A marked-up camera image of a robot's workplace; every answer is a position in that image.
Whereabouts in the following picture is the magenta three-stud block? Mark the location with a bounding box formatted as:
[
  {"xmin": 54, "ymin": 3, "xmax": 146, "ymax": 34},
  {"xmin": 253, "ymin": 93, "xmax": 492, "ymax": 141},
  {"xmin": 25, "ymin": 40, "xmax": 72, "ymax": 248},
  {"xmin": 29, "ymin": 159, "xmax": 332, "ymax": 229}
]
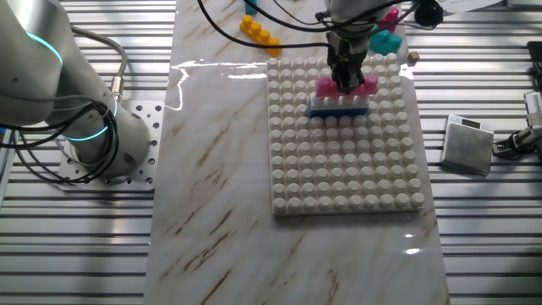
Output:
[{"xmin": 376, "ymin": 7, "xmax": 401, "ymax": 33}]

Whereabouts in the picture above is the white marble board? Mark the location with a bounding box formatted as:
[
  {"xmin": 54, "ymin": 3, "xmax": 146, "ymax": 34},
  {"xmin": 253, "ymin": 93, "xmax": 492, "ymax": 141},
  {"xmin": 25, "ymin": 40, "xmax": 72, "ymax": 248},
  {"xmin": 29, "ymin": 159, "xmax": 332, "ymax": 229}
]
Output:
[{"xmin": 143, "ymin": 0, "xmax": 452, "ymax": 305}]

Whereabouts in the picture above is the orange four-stud block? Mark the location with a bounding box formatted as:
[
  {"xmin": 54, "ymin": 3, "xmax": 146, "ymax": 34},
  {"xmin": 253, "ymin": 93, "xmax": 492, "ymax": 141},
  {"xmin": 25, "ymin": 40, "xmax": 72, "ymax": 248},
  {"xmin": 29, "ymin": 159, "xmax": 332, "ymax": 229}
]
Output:
[{"xmin": 239, "ymin": 14, "xmax": 284, "ymax": 58}]

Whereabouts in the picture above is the white studded baseplate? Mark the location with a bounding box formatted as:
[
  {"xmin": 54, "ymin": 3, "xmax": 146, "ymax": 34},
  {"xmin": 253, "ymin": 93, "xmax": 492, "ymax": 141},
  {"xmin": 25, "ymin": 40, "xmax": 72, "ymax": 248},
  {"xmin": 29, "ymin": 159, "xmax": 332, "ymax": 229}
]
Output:
[{"xmin": 265, "ymin": 53, "xmax": 426, "ymax": 217}]

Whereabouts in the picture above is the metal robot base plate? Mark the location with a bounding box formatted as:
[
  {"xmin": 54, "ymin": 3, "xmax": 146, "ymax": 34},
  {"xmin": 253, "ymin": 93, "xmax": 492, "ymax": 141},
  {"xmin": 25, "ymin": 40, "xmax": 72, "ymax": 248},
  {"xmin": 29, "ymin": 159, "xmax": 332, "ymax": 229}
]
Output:
[{"xmin": 57, "ymin": 100, "xmax": 166, "ymax": 192}]

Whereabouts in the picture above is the blue four-stud block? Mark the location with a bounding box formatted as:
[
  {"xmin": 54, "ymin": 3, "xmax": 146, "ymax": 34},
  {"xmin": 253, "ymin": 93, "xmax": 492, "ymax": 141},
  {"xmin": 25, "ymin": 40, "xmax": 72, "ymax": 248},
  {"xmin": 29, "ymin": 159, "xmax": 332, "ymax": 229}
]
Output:
[{"xmin": 307, "ymin": 106, "xmax": 369, "ymax": 119}]

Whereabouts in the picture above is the small silver clamped camera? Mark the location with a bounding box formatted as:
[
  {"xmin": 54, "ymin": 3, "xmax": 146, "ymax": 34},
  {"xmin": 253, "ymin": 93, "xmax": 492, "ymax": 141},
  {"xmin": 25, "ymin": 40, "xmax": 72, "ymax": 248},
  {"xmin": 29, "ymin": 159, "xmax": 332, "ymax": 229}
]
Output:
[{"xmin": 490, "ymin": 90, "xmax": 542, "ymax": 161}]

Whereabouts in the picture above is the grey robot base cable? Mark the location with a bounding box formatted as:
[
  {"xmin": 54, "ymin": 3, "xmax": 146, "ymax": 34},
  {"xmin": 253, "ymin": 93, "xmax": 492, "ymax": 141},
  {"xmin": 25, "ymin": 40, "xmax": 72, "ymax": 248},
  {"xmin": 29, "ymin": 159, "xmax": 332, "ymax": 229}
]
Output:
[{"xmin": 69, "ymin": 25, "xmax": 130, "ymax": 103}]

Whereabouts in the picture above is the teal four-stud block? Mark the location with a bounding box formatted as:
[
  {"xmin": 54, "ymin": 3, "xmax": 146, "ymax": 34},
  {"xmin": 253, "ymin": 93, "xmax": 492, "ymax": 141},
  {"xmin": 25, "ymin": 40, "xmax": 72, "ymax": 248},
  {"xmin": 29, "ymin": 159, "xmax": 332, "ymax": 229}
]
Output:
[{"xmin": 368, "ymin": 27, "xmax": 403, "ymax": 55}]

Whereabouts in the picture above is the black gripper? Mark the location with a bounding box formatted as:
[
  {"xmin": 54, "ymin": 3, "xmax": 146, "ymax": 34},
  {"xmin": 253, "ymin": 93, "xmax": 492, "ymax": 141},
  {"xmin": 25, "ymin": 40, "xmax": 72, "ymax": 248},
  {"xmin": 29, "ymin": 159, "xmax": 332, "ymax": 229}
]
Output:
[{"xmin": 324, "ymin": 31, "xmax": 370, "ymax": 95}]

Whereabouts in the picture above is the silver digital scale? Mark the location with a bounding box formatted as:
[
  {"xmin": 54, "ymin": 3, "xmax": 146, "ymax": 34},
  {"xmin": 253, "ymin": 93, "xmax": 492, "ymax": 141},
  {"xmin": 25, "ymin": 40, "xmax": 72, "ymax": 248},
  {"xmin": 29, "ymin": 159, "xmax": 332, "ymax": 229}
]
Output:
[{"xmin": 440, "ymin": 114, "xmax": 495, "ymax": 177}]

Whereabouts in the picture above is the white four-stud block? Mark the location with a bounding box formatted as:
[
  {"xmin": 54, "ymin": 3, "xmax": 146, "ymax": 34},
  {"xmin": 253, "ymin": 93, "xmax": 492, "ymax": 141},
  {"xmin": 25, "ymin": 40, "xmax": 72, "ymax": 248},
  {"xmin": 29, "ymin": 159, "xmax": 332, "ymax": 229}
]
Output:
[{"xmin": 310, "ymin": 92, "xmax": 370, "ymax": 111}]

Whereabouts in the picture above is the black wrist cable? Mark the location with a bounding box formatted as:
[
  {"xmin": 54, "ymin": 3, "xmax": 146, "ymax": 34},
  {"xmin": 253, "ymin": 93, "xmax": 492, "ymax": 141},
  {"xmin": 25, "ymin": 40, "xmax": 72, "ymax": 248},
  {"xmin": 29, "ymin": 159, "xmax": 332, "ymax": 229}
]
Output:
[{"xmin": 196, "ymin": 0, "xmax": 445, "ymax": 50}]

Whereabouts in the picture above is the white printed paper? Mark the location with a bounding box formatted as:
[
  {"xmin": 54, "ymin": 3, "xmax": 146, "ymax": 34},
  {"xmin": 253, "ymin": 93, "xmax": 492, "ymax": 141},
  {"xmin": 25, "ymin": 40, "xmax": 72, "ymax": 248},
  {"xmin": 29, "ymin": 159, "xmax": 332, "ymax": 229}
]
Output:
[{"xmin": 440, "ymin": 0, "xmax": 504, "ymax": 14}]

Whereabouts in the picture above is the pink four-stud block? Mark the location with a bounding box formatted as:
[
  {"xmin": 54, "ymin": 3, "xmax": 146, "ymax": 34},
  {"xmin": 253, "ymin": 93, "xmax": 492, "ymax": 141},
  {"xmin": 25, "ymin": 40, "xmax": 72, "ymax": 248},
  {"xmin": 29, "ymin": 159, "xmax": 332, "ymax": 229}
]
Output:
[{"xmin": 315, "ymin": 75, "xmax": 379, "ymax": 98}]

